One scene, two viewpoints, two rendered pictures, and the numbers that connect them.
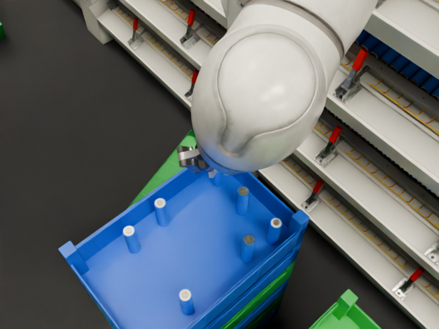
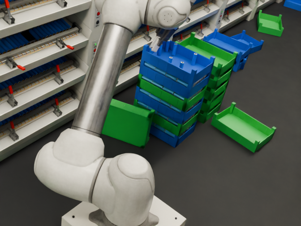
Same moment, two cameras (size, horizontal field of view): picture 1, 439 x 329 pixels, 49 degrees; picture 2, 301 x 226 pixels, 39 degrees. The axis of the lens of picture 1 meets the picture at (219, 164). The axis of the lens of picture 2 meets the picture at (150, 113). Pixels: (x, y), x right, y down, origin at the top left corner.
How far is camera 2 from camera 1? 2.05 m
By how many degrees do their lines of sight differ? 70
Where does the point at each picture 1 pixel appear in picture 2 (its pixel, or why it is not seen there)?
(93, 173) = not seen: hidden behind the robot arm
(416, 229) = (140, 41)
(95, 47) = not seen: outside the picture
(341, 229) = (123, 76)
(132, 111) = not seen: hidden behind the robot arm
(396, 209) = (135, 42)
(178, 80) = (46, 119)
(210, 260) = (177, 61)
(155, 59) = (28, 128)
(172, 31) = (50, 87)
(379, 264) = (135, 70)
